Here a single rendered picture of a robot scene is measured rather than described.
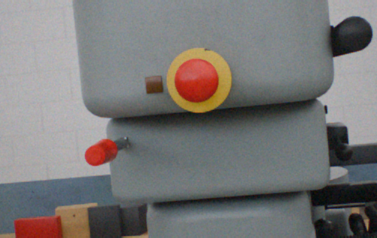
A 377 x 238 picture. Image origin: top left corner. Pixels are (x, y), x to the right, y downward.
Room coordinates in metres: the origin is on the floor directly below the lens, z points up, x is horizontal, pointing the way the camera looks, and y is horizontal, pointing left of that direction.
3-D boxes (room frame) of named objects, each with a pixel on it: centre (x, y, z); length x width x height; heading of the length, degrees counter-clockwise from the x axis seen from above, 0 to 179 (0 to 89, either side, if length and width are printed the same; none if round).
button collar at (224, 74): (0.77, -0.01, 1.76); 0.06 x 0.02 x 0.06; 84
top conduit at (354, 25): (1.02, -0.19, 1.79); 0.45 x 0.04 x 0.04; 174
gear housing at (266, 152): (1.04, -0.05, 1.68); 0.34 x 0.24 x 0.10; 174
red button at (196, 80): (0.75, -0.01, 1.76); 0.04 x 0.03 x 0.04; 84
